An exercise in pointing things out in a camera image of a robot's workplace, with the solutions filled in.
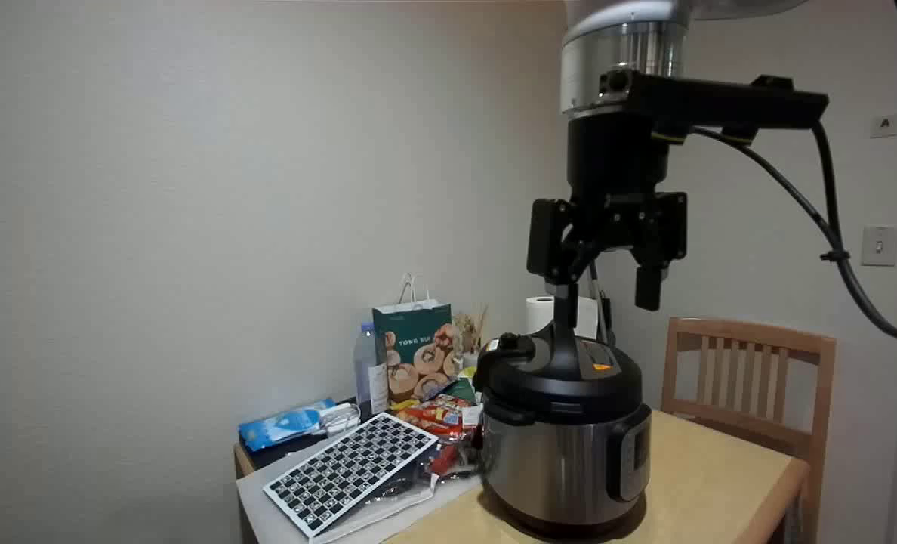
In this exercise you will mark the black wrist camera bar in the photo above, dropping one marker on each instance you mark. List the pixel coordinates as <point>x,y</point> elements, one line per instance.
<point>729,99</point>

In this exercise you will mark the black rice cooker lid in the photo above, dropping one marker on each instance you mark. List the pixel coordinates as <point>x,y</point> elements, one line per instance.
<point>569,388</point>

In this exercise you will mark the red snack packet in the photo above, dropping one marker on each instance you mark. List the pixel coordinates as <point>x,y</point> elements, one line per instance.
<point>436,416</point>

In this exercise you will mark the steel rice cooker body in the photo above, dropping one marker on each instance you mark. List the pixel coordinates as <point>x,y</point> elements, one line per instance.
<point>548,464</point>

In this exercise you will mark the clear water bottle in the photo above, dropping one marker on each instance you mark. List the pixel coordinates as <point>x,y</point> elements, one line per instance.
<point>368,372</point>

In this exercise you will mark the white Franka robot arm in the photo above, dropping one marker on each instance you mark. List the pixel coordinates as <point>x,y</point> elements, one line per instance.
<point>617,50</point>

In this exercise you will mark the white light switch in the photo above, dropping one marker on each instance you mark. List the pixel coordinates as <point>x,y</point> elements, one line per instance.
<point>878,246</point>

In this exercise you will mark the blue plastic package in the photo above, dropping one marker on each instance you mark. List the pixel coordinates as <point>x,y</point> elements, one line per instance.
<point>274,428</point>

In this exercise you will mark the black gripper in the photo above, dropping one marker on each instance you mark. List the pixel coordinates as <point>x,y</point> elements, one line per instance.
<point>617,162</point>

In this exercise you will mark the green paper bag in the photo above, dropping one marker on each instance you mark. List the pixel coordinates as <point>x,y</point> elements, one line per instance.
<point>410,322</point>

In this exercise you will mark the small white wall plate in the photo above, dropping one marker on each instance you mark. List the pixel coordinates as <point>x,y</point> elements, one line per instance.
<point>884,126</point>

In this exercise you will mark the wooden chair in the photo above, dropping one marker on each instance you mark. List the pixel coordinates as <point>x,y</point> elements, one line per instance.
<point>750,335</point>

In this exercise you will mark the white paper towel roll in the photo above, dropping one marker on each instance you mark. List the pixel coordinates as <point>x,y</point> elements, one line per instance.
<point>539,312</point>

